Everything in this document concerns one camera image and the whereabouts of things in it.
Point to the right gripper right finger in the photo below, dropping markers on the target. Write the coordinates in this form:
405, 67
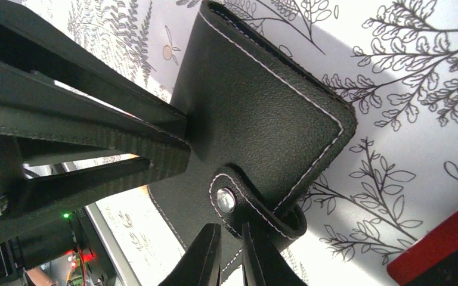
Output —
262, 263

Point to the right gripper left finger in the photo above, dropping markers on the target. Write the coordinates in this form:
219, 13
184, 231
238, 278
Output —
201, 263

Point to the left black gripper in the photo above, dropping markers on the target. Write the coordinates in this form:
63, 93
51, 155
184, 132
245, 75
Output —
60, 151

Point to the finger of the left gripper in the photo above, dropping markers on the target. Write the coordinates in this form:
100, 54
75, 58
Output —
29, 43

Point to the black leather card holder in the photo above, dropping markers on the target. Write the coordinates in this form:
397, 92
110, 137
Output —
261, 131

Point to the red card left pair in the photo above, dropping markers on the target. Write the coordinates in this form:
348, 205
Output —
433, 260

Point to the floral patterned table mat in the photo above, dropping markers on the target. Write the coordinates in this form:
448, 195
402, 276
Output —
396, 62

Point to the aluminium rail frame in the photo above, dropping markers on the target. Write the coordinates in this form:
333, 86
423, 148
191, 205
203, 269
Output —
110, 252

